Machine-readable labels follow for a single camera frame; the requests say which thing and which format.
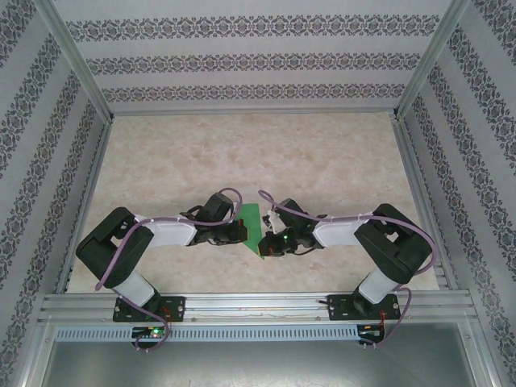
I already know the green paper sheet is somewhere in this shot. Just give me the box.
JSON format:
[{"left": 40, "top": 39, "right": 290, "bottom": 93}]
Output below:
[{"left": 237, "top": 202, "right": 268, "bottom": 262}]

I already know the controller board blue light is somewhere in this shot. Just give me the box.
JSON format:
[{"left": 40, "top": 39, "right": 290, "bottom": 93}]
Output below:
[{"left": 360, "top": 324, "right": 386, "bottom": 340}]

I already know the controller board green light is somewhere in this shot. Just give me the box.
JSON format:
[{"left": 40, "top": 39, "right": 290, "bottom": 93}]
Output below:
[{"left": 132, "top": 326, "right": 167, "bottom": 340}]

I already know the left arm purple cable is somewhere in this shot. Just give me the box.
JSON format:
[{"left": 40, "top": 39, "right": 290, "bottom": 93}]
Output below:
[{"left": 94, "top": 186, "right": 243, "bottom": 352}]

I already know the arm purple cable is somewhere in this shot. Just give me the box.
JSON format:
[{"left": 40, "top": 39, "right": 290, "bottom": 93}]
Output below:
[
  {"left": 257, "top": 189, "right": 439, "bottom": 351},
  {"left": 94, "top": 186, "right": 243, "bottom": 352}
]

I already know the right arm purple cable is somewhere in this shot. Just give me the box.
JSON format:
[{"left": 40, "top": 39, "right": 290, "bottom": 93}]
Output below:
[{"left": 257, "top": 189, "right": 439, "bottom": 351}]

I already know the aluminium mounting rail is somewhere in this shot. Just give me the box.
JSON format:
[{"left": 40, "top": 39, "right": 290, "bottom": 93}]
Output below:
[{"left": 38, "top": 293, "right": 479, "bottom": 324}]

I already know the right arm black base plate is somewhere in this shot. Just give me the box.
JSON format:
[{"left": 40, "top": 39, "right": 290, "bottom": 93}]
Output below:
[{"left": 328, "top": 293, "right": 402, "bottom": 323}]

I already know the slotted grey cable duct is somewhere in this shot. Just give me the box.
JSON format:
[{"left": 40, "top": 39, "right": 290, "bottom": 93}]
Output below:
[{"left": 54, "top": 325, "right": 360, "bottom": 343}]

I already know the aluminium back rail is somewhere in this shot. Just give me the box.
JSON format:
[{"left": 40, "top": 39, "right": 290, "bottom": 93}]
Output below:
[{"left": 109, "top": 106, "right": 399, "bottom": 119}]

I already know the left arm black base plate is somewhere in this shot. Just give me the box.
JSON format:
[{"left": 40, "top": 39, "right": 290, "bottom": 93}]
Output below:
[{"left": 114, "top": 296, "right": 186, "bottom": 323}]

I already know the aluminium side rail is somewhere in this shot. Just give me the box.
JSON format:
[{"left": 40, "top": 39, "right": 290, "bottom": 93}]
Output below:
[
  {"left": 393, "top": 119, "right": 460, "bottom": 292},
  {"left": 55, "top": 119, "right": 114, "bottom": 293}
]

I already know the aluminium frame post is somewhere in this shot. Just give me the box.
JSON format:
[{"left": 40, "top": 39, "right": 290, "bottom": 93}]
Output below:
[
  {"left": 34, "top": 0, "right": 114, "bottom": 123},
  {"left": 391, "top": 0, "right": 472, "bottom": 121}
]

